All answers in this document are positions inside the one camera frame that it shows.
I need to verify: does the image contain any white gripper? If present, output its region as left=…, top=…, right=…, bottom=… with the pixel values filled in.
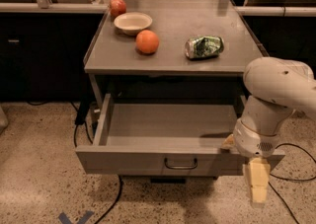
left=221, top=117, right=281, bottom=206

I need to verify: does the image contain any grey top drawer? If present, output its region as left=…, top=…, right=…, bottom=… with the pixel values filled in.
left=75, top=93, right=286, bottom=178

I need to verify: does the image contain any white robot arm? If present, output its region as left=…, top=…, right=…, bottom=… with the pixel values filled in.
left=221, top=57, right=316, bottom=206

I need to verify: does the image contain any grey drawer cabinet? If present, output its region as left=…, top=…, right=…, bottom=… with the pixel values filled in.
left=83, top=0, right=276, bottom=184

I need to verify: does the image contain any crushed green soda can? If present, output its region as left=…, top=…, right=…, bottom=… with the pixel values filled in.
left=185, top=36, right=224, bottom=60

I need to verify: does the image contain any orange fruit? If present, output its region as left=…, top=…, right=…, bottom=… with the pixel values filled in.
left=136, top=30, right=159, bottom=54

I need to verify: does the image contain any blue tape floor mark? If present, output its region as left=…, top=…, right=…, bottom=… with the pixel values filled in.
left=58, top=210, right=94, bottom=224

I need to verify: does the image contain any white bowl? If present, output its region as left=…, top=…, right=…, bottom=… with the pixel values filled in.
left=114, top=12, right=152, bottom=36

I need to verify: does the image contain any red apple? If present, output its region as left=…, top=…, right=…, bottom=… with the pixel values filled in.
left=110, top=0, right=126, bottom=17

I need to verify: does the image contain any black cable right floor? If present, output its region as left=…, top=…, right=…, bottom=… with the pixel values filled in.
left=268, top=141, right=316, bottom=224

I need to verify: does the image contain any black cable floor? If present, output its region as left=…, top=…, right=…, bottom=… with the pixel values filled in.
left=268, top=141, right=316, bottom=224
left=72, top=101, right=124, bottom=224

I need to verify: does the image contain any black cable left floor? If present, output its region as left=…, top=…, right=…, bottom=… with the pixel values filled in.
left=72, top=101, right=124, bottom=224

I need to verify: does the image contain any white horizontal rail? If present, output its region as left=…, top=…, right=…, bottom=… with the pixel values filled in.
left=0, top=3, right=316, bottom=17

